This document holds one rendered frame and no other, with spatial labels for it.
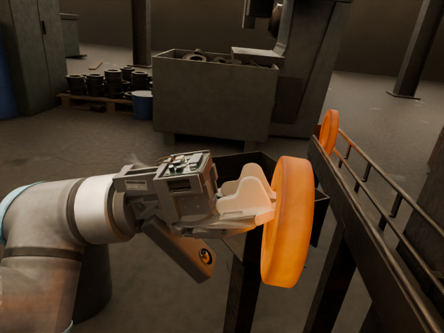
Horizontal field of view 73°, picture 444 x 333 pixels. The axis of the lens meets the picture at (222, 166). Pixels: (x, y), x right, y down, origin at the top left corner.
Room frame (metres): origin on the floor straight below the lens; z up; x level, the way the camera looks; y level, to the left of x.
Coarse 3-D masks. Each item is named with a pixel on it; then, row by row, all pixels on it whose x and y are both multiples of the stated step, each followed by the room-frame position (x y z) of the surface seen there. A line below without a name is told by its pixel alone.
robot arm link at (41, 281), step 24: (24, 264) 0.25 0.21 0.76; (48, 264) 0.26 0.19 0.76; (72, 264) 0.28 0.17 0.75; (0, 288) 0.21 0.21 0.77; (24, 288) 0.22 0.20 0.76; (48, 288) 0.24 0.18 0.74; (72, 288) 0.26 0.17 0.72; (0, 312) 0.19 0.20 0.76; (24, 312) 0.21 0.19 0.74; (48, 312) 0.22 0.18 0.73; (72, 312) 0.25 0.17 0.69
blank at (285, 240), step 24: (288, 168) 0.29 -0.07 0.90; (312, 168) 0.30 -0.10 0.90; (288, 192) 0.26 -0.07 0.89; (312, 192) 0.26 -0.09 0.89; (288, 216) 0.24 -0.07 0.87; (312, 216) 0.24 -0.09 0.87; (264, 240) 0.31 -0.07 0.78; (288, 240) 0.23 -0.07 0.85; (264, 264) 0.27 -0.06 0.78; (288, 264) 0.23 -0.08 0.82
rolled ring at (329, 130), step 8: (328, 112) 1.17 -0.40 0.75; (336, 112) 1.14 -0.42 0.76; (328, 120) 1.14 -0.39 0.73; (336, 120) 1.10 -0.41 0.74; (328, 128) 1.10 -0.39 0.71; (336, 128) 1.08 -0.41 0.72; (320, 136) 1.22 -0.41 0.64; (328, 136) 1.08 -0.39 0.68; (336, 136) 1.07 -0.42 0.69; (328, 144) 1.08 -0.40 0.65; (328, 152) 1.09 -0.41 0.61
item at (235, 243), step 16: (224, 160) 0.72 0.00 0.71; (240, 160) 0.74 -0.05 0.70; (256, 160) 0.77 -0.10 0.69; (272, 160) 0.73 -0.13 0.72; (224, 176) 0.72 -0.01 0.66; (272, 176) 0.72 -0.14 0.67; (320, 192) 0.57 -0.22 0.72; (320, 208) 0.54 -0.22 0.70; (320, 224) 0.55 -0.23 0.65; (224, 240) 0.52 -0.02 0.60; (240, 240) 0.53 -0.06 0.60; (256, 240) 0.46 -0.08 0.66; (240, 256) 0.47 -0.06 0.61; (256, 256) 0.47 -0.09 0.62; (240, 272) 0.57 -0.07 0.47; (256, 272) 0.57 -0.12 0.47; (240, 288) 0.56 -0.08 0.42; (256, 288) 0.58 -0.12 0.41; (240, 304) 0.56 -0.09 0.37; (240, 320) 0.56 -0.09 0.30
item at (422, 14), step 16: (144, 0) 6.80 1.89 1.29; (432, 0) 6.31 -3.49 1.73; (144, 16) 6.80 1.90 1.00; (432, 16) 6.30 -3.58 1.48; (144, 32) 6.81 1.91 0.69; (416, 32) 6.29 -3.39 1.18; (432, 32) 6.29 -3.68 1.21; (144, 48) 6.81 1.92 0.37; (416, 48) 6.31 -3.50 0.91; (144, 64) 6.81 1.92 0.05; (416, 64) 6.30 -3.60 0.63; (400, 80) 6.28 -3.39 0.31; (416, 80) 6.26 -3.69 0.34; (400, 96) 6.10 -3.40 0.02; (416, 96) 6.23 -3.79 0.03
